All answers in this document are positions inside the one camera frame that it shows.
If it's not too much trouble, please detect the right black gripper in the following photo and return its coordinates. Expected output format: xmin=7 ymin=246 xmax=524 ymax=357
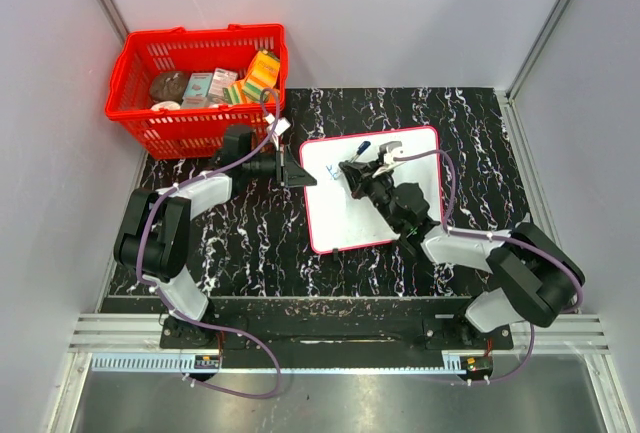
xmin=342 ymin=159 xmax=403 ymax=233

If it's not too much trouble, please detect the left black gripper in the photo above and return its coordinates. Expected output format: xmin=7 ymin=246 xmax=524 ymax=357
xmin=244 ymin=145 xmax=317 ymax=190

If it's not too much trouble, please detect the blue capped whiteboard marker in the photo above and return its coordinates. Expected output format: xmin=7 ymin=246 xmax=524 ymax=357
xmin=349 ymin=140 xmax=371 ymax=162

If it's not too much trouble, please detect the pink framed whiteboard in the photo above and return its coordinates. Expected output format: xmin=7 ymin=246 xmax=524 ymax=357
xmin=299 ymin=126 xmax=443 ymax=254

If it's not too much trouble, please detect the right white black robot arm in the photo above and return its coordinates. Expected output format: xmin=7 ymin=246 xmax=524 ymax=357
xmin=339 ymin=152 xmax=585 ymax=349

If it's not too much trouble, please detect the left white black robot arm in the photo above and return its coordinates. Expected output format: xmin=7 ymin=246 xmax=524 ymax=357
xmin=114 ymin=124 xmax=317 ymax=349

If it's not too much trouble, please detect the green yellow sponge pack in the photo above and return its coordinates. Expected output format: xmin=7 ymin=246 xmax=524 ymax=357
xmin=222 ymin=80 xmax=270 ymax=105

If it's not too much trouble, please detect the orange yellow sponge pack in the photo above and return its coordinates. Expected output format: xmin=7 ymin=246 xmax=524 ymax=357
xmin=244 ymin=49 xmax=280 ymax=95

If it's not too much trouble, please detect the pink white snack box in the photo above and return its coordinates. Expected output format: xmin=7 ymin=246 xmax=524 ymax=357
xmin=207 ymin=68 xmax=238 ymax=103

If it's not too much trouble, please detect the light blue snack box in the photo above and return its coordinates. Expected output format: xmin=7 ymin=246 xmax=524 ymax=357
xmin=181 ymin=73 xmax=212 ymax=109

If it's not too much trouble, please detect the red plastic shopping basket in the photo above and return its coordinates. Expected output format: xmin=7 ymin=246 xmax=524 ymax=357
xmin=105 ymin=23 xmax=288 ymax=159

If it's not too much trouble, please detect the white round lid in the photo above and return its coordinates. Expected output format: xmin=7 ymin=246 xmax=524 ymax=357
xmin=151 ymin=101 xmax=181 ymax=112

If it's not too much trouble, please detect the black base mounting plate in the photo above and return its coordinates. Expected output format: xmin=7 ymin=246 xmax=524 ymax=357
xmin=160 ymin=297 xmax=514 ymax=370

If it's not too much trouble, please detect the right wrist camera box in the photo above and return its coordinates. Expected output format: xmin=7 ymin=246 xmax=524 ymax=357
xmin=378 ymin=140 xmax=404 ymax=171

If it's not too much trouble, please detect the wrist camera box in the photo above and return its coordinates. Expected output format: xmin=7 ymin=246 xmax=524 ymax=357
xmin=266 ymin=115 xmax=291 ymax=142
xmin=378 ymin=140 xmax=404 ymax=171

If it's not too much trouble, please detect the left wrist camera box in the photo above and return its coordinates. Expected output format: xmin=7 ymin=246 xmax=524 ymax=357
xmin=266 ymin=115 xmax=291 ymax=142

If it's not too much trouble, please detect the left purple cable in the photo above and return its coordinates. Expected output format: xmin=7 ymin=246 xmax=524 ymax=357
xmin=135 ymin=87 xmax=289 ymax=324

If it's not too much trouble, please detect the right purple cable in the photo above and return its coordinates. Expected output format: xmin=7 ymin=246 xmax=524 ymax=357
xmin=394 ymin=148 xmax=586 ymax=314

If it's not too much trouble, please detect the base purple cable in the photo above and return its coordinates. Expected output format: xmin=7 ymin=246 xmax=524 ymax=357
xmin=172 ymin=330 xmax=282 ymax=402

